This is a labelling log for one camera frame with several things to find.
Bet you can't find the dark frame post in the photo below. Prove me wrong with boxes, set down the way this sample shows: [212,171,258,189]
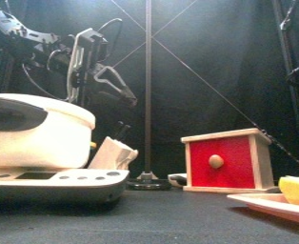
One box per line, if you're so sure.
[270,0,299,153]

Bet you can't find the grey toy cooker base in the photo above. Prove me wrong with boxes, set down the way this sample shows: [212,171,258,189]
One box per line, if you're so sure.
[0,167,130,205]

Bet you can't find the white rice bag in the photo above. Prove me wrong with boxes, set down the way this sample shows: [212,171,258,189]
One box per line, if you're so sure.
[87,136,139,171]

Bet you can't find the black round base plate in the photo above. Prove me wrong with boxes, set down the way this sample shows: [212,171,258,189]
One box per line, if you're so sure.
[126,177,173,192]

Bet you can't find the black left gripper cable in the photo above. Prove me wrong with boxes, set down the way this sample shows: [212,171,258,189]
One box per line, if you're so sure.
[95,17,125,62]

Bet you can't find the red wooden drawer box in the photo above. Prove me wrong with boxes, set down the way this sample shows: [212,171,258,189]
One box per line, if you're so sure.
[178,128,281,194]

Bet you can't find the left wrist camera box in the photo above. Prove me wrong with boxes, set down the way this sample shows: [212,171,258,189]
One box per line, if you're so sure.
[77,29,110,64]

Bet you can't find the white pink plate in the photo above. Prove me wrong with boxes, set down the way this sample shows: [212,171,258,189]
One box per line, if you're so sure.
[226,193,299,227]

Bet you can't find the yellow toy food piece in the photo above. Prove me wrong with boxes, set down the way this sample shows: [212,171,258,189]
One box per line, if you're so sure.
[277,174,299,208]

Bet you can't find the thin grey frame pole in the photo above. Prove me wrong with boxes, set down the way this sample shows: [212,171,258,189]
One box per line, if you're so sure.
[137,0,158,182]

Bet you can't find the dark stick handles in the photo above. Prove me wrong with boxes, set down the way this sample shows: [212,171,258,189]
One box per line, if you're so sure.
[113,120,131,143]

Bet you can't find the black cloth backdrop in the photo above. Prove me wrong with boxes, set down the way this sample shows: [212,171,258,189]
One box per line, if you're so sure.
[0,0,299,192]

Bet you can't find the white toy cooker pot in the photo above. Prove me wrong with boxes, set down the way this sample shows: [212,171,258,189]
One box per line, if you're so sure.
[0,92,97,170]

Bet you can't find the small white black object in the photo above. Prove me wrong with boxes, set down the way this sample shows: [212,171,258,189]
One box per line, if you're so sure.
[166,173,188,188]

